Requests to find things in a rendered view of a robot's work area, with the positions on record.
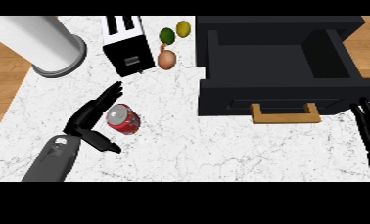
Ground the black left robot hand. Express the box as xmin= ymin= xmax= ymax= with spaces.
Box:
xmin=62 ymin=81 xmax=125 ymax=155

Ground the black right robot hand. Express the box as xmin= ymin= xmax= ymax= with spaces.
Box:
xmin=348 ymin=96 xmax=370 ymax=167

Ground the red soda can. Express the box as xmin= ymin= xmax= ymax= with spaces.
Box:
xmin=105 ymin=103 xmax=142 ymax=136

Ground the dark grey drawer front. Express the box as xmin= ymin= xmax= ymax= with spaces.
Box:
xmin=197 ymin=77 xmax=370 ymax=117

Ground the dark grey open drawer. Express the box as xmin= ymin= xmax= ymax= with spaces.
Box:
xmin=194 ymin=16 xmax=370 ymax=87

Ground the black and white toaster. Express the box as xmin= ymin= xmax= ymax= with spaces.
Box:
xmin=101 ymin=16 xmax=157 ymax=78

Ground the brown onion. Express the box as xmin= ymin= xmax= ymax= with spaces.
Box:
xmin=156 ymin=43 xmax=178 ymax=71

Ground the green lime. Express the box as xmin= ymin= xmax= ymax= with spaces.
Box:
xmin=159 ymin=27 xmax=176 ymax=45

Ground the yellow lemon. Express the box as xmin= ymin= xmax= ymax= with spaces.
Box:
xmin=175 ymin=20 xmax=193 ymax=38

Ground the wooden drawer handle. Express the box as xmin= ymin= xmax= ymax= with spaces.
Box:
xmin=250 ymin=102 xmax=323 ymax=125

